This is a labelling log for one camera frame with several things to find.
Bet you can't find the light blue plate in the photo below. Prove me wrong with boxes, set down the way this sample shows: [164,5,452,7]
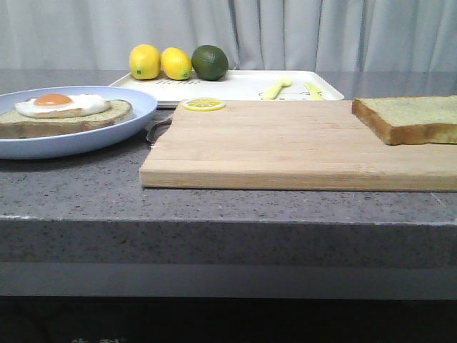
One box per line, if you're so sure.
[1,86,158,160]

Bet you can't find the toast bread slice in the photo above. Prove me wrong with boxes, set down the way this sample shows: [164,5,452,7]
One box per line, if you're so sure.
[351,95,456,145]
[1,99,134,139]

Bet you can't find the fried egg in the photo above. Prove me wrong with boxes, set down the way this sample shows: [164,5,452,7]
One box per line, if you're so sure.
[15,93,111,119]

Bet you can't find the white rectangular tray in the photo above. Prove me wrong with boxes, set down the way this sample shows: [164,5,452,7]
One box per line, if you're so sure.
[111,70,344,108]

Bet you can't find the wooden cutting board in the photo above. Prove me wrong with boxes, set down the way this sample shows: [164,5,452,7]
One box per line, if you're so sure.
[139,101,456,192]

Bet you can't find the lemon slice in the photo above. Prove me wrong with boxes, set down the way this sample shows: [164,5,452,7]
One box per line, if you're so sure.
[183,97,226,111]

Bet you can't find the green lime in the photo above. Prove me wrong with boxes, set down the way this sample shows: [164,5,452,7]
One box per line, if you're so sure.
[191,44,229,81]

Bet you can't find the yellow plastic knife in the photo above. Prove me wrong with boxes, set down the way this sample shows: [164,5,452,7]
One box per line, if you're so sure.
[303,82,324,101]

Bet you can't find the right yellow lemon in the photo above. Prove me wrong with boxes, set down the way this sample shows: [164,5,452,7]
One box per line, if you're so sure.
[161,47,192,81]

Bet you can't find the yellow lemon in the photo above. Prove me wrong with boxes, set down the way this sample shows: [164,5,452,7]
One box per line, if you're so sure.
[129,44,161,80]
[161,47,192,81]

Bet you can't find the left yellow lemon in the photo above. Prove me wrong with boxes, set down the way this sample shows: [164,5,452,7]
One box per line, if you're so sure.
[129,44,161,80]

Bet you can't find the grey curtain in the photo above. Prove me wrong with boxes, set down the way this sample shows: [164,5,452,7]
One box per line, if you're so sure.
[1,1,456,72]

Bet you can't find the metal cutting board handle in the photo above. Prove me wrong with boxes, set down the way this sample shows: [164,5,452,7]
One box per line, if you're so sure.
[146,117,173,146]

